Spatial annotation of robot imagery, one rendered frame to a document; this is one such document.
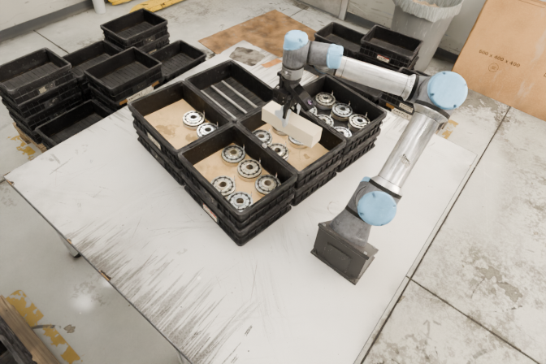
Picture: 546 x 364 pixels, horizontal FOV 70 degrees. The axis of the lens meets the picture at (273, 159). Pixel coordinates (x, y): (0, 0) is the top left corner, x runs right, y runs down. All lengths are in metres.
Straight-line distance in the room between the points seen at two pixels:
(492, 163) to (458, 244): 0.87
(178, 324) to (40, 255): 1.34
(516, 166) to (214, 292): 2.60
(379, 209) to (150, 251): 0.88
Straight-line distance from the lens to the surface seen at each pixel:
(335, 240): 1.42
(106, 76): 2.86
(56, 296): 2.46
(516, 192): 3.26
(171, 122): 1.88
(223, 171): 1.64
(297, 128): 1.44
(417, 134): 1.29
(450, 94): 1.29
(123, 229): 1.69
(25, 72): 3.08
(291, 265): 1.55
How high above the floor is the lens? 2.07
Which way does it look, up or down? 47 degrees down
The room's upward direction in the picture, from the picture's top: 5 degrees clockwise
